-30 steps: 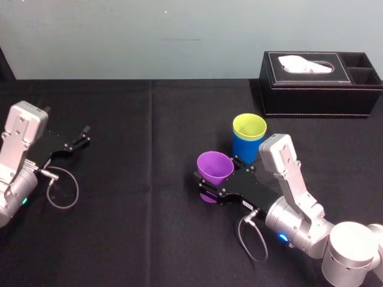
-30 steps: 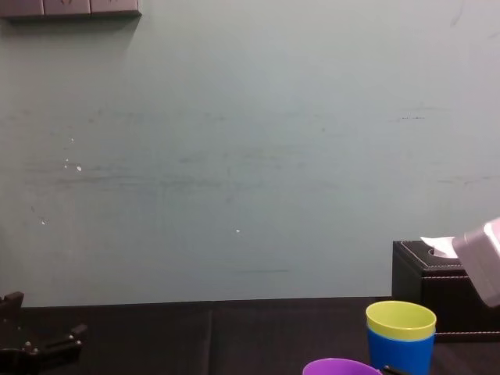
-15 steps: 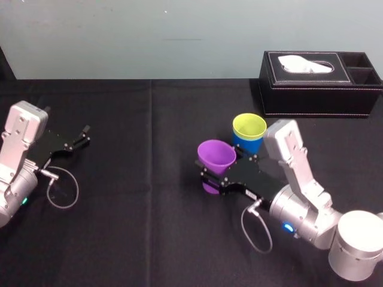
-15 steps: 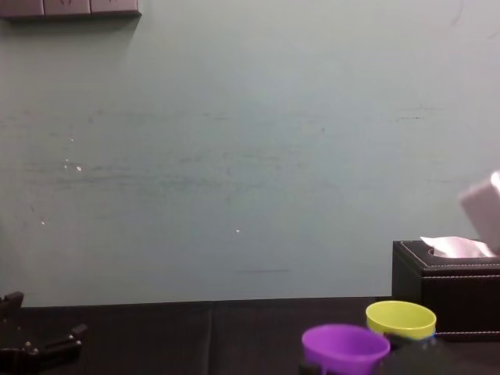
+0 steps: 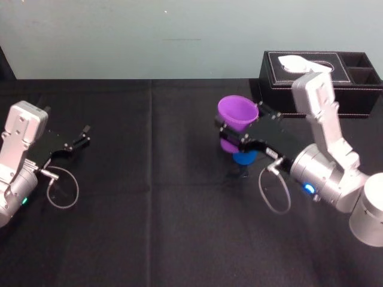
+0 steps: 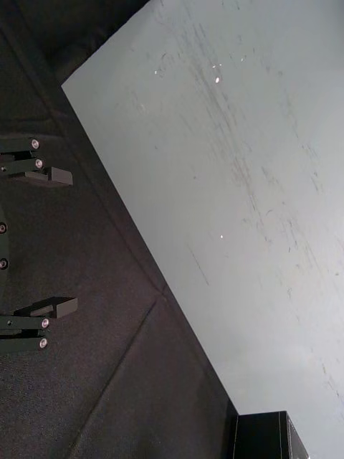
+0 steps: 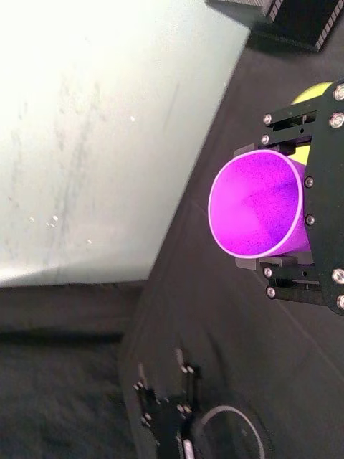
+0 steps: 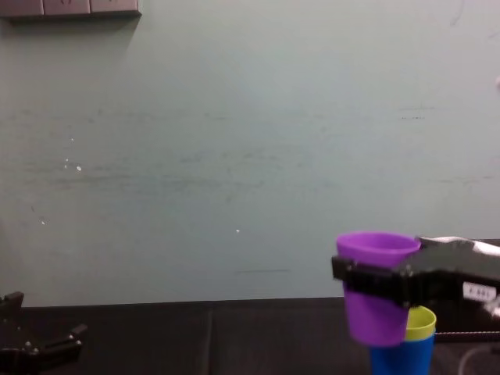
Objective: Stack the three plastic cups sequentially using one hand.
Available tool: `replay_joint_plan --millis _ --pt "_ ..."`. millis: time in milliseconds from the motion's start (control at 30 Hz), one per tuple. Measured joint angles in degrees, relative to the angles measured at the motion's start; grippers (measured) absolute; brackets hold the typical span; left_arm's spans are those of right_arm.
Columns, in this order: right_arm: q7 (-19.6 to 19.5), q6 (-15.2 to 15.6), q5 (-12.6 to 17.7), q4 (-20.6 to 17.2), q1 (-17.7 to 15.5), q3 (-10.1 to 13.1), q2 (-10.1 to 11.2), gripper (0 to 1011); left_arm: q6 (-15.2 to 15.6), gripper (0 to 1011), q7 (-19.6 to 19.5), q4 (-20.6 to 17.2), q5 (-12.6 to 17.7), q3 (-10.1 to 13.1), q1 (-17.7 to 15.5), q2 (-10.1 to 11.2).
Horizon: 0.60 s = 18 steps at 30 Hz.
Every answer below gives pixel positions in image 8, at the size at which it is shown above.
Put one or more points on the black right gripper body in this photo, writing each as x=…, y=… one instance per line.
x=441, y=281

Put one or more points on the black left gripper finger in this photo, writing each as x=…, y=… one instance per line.
x=11, y=320
x=66, y=339

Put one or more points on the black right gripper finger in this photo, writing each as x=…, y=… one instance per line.
x=371, y=278
x=426, y=243

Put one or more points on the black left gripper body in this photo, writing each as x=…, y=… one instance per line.
x=35, y=363

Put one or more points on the purple plastic cup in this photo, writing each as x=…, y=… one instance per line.
x=375, y=320

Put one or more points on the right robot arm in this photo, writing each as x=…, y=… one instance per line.
x=487, y=248

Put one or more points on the yellow-green plastic cup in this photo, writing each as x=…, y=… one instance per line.
x=423, y=324

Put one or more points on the blue plastic cup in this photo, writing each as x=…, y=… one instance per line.
x=402, y=359

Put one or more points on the black table cloth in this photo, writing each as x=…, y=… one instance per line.
x=234, y=340

